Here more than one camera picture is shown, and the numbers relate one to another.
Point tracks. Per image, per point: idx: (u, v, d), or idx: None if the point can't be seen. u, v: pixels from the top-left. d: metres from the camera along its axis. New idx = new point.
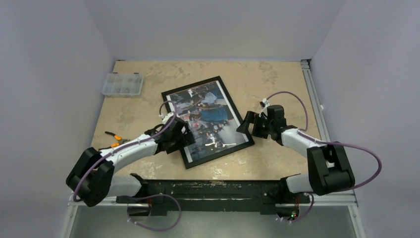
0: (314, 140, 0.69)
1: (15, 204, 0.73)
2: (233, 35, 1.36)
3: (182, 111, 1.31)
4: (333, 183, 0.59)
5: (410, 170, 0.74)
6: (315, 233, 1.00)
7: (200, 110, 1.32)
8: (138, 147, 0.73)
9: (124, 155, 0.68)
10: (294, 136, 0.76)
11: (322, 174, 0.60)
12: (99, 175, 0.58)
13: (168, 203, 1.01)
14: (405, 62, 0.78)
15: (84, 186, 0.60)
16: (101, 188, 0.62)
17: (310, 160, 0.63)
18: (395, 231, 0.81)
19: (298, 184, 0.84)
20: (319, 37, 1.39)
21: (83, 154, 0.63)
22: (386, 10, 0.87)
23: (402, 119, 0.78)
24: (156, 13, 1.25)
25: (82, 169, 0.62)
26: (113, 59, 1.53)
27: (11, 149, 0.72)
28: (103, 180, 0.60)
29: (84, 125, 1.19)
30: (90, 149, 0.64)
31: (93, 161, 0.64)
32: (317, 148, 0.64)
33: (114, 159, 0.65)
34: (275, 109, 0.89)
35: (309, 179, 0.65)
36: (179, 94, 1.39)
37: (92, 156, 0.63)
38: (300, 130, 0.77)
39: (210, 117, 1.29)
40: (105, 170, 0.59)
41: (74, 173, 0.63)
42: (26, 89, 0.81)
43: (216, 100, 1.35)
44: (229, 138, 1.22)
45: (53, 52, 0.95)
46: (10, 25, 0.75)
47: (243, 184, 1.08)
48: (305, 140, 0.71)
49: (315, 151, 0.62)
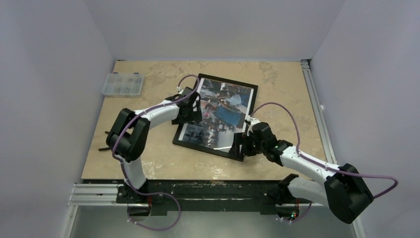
0: (325, 168, 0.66)
1: (16, 204, 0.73)
2: (233, 34, 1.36)
3: (204, 96, 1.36)
4: (358, 208, 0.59)
5: (411, 170, 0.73)
6: (316, 233, 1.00)
7: (221, 104, 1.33)
8: (165, 109, 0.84)
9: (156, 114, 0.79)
10: (296, 159, 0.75)
11: (347, 207, 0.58)
12: (139, 128, 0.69)
13: (168, 202, 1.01)
14: (405, 61, 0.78)
15: (125, 141, 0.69)
16: (141, 142, 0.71)
17: (330, 193, 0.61)
18: (395, 232, 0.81)
19: (301, 191, 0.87)
20: (319, 37, 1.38)
21: (120, 114, 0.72)
22: (386, 10, 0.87)
23: (402, 119, 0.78)
24: (156, 13, 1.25)
25: (120, 128, 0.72)
26: (113, 59, 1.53)
27: (10, 149, 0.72)
28: (142, 134, 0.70)
29: (84, 124, 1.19)
30: (125, 110, 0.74)
31: (128, 120, 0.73)
32: (333, 179, 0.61)
33: (148, 116, 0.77)
34: (262, 130, 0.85)
35: (331, 207, 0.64)
36: (212, 83, 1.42)
37: (129, 116, 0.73)
38: (301, 152, 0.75)
39: (223, 115, 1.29)
40: (143, 124, 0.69)
41: (113, 132, 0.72)
42: (25, 89, 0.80)
43: (239, 105, 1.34)
44: (225, 144, 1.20)
45: (52, 51, 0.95)
46: (9, 24, 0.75)
47: (243, 184, 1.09)
48: (315, 167, 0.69)
49: (334, 184, 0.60)
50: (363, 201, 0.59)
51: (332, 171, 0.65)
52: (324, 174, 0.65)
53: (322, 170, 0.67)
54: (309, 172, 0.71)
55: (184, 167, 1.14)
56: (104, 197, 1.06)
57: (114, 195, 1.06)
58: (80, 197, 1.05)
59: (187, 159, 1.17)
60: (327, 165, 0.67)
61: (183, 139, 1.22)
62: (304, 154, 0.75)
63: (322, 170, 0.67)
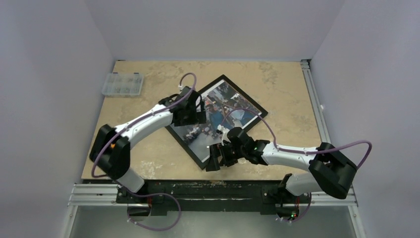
0: (305, 153, 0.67)
1: (16, 204, 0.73)
2: (233, 35, 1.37)
3: (213, 96, 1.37)
4: (347, 180, 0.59)
5: (411, 170, 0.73)
6: (316, 233, 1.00)
7: (221, 111, 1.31)
8: (152, 119, 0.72)
9: (139, 129, 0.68)
10: (277, 153, 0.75)
11: (337, 184, 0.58)
12: (117, 149, 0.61)
13: (168, 202, 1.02)
14: (405, 62, 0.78)
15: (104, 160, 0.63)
16: (121, 162, 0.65)
17: (318, 176, 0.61)
18: (395, 232, 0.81)
19: (298, 187, 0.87)
20: (319, 37, 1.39)
21: (99, 132, 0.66)
22: (386, 10, 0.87)
23: (402, 119, 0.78)
24: (156, 13, 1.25)
25: (100, 146, 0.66)
26: (113, 59, 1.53)
27: (11, 149, 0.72)
28: (122, 154, 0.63)
29: (84, 125, 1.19)
30: (106, 127, 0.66)
31: (110, 137, 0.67)
32: (315, 161, 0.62)
33: (129, 134, 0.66)
34: (238, 135, 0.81)
35: (325, 191, 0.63)
36: (228, 88, 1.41)
37: (109, 133, 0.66)
38: (279, 146, 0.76)
39: (215, 120, 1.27)
40: (122, 145, 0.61)
41: (95, 150, 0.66)
42: (26, 89, 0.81)
43: (237, 120, 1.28)
44: (200, 146, 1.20)
45: (52, 51, 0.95)
46: (10, 25, 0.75)
47: (243, 184, 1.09)
48: (296, 155, 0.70)
49: (316, 167, 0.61)
50: (349, 172, 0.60)
51: (312, 153, 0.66)
52: (306, 160, 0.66)
53: (303, 155, 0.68)
54: (293, 162, 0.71)
55: (184, 167, 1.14)
56: (105, 197, 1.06)
57: (114, 195, 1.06)
58: (80, 197, 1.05)
59: (187, 159, 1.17)
60: (305, 150, 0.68)
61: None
62: (282, 147, 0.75)
63: (303, 155, 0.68)
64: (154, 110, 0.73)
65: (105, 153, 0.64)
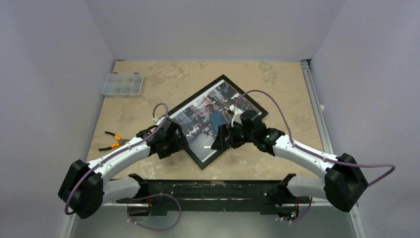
0: (323, 159, 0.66)
1: (15, 203, 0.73)
2: (233, 35, 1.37)
3: (213, 96, 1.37)
4: (355, 197, 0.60)
5: (412, 170, 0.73)
6: (316, 233, 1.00)
7: (221, 111, 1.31)
8: (130, 152, 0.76)
9: (114, 164, 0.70)
10: (292, 150, 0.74)
11: (348, 199, 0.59)
12: (87, 188, 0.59)
13: (168, 203, 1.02)
14: (405, 62, 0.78)
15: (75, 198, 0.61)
16: (92, 200, 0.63)
17: (331, 185, 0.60)
18: (395, 233, 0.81)
19: (302, 189, 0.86)
20: (319, 37, 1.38)
21: (71, 167, 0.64)
22: (386, 10, 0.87)
23: (402, 119, 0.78)
24: (156, 13, 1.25)
25: (72, 182, 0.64)
26: (113, 59, 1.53)
27: (10, 149, 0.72)
28: (92, 193, 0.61)
29: (84, 125, 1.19)
30: (78, 162, 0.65)
31: (82, 173, 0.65)
32: (334, 171, 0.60)
33: (103, 169, 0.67)
34: (252, 119, 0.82)
35: (328, 196, 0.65)
36: (228, 88, 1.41)
37: (81, 169, 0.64)
38: (295, 143, 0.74)
39: (216, 120, 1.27)
40: (93, 183, 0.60)
41: (65, 187, 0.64)
42: (25, 89, 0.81)
43: None
44: (200, 146, 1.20)
45: (52, 50, 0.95)
46: (10, 25, 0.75)
47: (243, 184, 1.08)
48: (312, 159, 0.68)
49: (334, 176, 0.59)
50: (360, 190, 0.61)
51: (331, 161, 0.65)
52: (323, 166, 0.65)
53: (321, 161, 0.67)
54: (305, 162, 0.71)
55: (184, 167, 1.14)
56: None
57: None
58: None
59: (187, 159, 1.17)
60: (325, 156, 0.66)
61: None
62: (298, 144, 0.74)
63: (320, 161, 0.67)
64: (131, 144, 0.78)
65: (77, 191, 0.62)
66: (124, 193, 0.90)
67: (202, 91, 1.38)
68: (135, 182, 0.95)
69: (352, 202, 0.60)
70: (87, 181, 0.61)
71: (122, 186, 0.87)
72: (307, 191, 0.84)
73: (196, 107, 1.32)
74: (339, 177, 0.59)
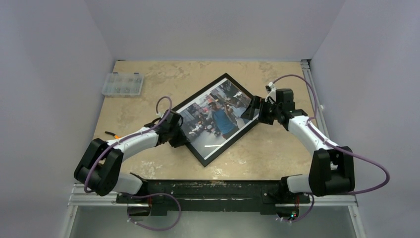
0: (323, 141, 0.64)
1: (16, 204, 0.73)
2: (233, 35, 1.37)
3: (215, 94, 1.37)
4: (334, 187, 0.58)
5: (411, 171, 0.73)
6: (316, 233, 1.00)
7: (223, 109, 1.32)
8: (141, 137, 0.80)
9: (130, 144, 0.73)
10: (302, 127, 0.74)
11: (324, 180, 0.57)
12: (111, 160, 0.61)
13: (168, 202, 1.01)
14: (405, 63, 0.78)
15: (95, 177, 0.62)
16: (112, 176, 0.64)
17: (315, 162, 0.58)
18: (394, 232, 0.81)
19: (299, 183, 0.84)
20: (319, 37, 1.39)
21: (90, 145, 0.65)
22: (386, 11, 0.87)
23: (402, 119, 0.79)
24: (156, 13, 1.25)
25: (90, 160, 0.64)
26: (113, 59, 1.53)
27: (10, 150, 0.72)
28: (115, 166, 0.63)
29: (84, 125, 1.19)
30: (97, 140, 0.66)
31: (100, 151, 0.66)
32: (325, 151, 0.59)
33: (122, 147, 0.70)
34: (284, 92, 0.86)
35: (309, 174, 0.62)
36: (231, 86, 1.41)
37: (100, 147, 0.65)
38: (309, 122, 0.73)
39: (218, 118, 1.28)
40: (115, 156, 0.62)
41: (83, 164, 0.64)
42: (25, 89, 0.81)
43: (239, 118, 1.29)
44: (202, 144, 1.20)
45: (52, 51, 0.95)
46: (9, 25, 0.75)
47: (243, 184, 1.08)
48: (314, 138, 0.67)
49: (322, 155, 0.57)
50: (342, 184, 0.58)
51: (329, 146, 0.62)
52: (319, 146, 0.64)
53: (320, 142, 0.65)
54: (307, 140, 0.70)
55: (184, 167, 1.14)
56: (104, 198, 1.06)
57: (115, 195, 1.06)
58: (79, 197, 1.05)
59: (187, 159, 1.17)
60: (326, 140, 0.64)
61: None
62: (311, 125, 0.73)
63: (320, 142, 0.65)
64: (143, 130, 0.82)
65: (95, 170, 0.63)
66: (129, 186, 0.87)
67: (204, 89, 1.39)
68: (138, 178, 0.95)
69: (328, 190, 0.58)
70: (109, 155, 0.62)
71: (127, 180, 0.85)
72: (302, 185, 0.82)
73: (199, 105, 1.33)
74: (327, 158, 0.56)
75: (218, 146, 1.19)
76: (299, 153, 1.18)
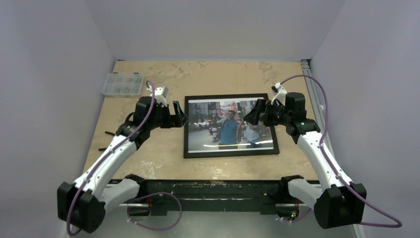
0: (337, 175, 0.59)
1: (15, 204, 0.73)
2: (233, 35, 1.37)
3: (242, 106, 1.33)
4: (339, 221, 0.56)
5: (411, 170, 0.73)
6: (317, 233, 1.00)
7: (238, 122, 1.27)
8: (115, 155, 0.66)
9: (102, 175, 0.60)
10: (314, 148, 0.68)
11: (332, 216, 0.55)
12: (84, 206, 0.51)
13: (167, 200, 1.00)
14: (405, 62, 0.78)
15: (78, 221, 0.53)
16: (96, 212, 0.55)
17: (325, 198, 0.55)
18: (393, 232, 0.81)
19: (298, 191, 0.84)
20: (320, 37, 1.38)
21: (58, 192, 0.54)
22: (387, 11, 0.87)
23: (402, 119, 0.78)
24: (155, 13, 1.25)
25: (66, 206, 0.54)
26: (113, 59, 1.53)
27: (10, 149, 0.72)
28: (91, 208, 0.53)
29: (84, 125, 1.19)
30: (64, 184, 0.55)
31: (73, 194, 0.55)
32: (337, 188, 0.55)
33: (92, 185, 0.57)
34: (295, 99, 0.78)
35: (316, 204, 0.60)
36: None
37: (69, 191, 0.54)
38: (323, 145, 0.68)
39: (228, 128, 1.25)
40: (88, 200, 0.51)
41: (62, 211, 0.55)
42: (26, 89, 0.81)
43: (245, 138, 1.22)
44: (199, 138, 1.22)
45: (52, 51, 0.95)
46: (10, 25, 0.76)
47: (243, 184, 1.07)
48: (326, 168, 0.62)
49: (334, 193, 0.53)
50: (349, 219, 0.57)
51: (341, 182, 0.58)
52: (331, 180, 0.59)
53: (333, 175, 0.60)
54: (318, 166, 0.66)
55: (185, 166, 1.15)
56: None
57: None
58: None
59: (187, 159, 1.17)
60: (340, 174, 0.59)
61: (191, 103, 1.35)
62: (325, 148, 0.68)
63: (333, 175, 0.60)
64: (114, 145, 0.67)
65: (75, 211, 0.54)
66: (126, 196, 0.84)
67: (233, 97, 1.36)
68: (133, 184, 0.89)
69: (334, 223, 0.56)
70: (80, 199, 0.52)
71: (120, 188, 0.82)
72: (301, 194, 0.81)
73: (221, 106, 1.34)
74: (338, 198, 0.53)
75: (210, 148, 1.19)
76: (299, 153, 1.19)
